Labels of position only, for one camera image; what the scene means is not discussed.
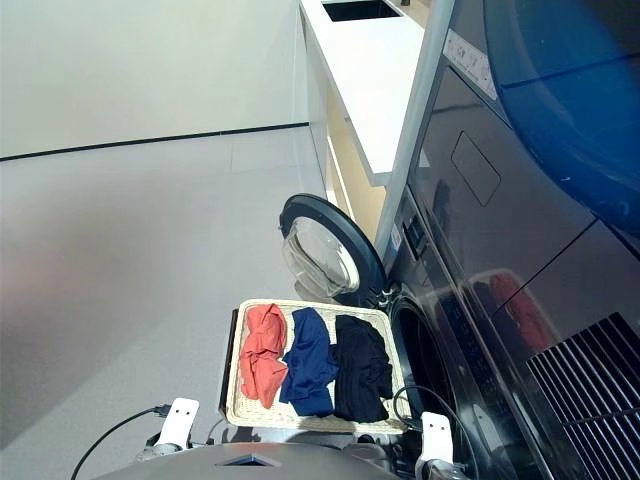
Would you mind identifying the navy blue garment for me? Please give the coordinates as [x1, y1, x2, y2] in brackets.
[278, 306, 341, 419]

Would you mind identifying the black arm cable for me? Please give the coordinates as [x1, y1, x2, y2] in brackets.
[391, 384, 481, 480]
[69, 402, 172, 480]

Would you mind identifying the black sink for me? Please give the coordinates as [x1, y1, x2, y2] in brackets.
[321, 0, 404, 23]

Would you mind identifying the white instruction label sticker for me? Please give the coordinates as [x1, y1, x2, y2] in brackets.
[443, 28, 499, 102]

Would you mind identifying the black garment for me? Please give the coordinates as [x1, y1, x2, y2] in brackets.
[329, 314, 395, 424]

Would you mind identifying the orange garment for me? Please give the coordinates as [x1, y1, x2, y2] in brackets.
[238, 302, 290, 410]

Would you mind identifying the round glass washing machine door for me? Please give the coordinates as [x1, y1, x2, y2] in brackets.
[278, 193, 390, 307]

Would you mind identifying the pale woven basket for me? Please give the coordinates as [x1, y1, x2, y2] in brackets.
[224, 298, 412, 435]

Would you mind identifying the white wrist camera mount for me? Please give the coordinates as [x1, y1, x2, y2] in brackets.
[152, 397, 201, 449]
[415, 411, 456, 464]

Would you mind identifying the silver robot torso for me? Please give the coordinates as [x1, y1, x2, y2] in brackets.
[92, 441, 401, 480]

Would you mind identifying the white counter with beige cabinet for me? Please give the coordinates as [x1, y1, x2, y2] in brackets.
[298, 0, 427, 236]

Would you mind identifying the grey washing machine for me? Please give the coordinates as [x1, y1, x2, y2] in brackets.
[374, 0, 640, 480]

